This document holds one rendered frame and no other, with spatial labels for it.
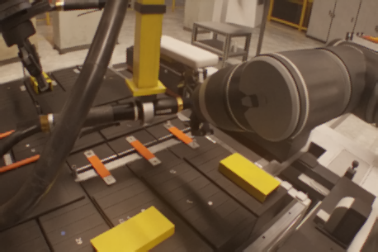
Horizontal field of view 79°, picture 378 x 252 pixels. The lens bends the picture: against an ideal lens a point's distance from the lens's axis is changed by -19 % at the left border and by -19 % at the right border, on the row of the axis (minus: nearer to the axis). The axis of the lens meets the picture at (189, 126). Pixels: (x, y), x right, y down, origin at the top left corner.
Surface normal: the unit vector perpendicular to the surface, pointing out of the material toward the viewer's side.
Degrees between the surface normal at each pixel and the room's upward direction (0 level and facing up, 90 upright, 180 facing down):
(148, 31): 90
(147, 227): 0
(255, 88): 95
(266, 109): 95
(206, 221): 0
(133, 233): 0
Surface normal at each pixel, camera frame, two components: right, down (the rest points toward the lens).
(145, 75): 0.43, 0.51
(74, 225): 0.11, -0.85
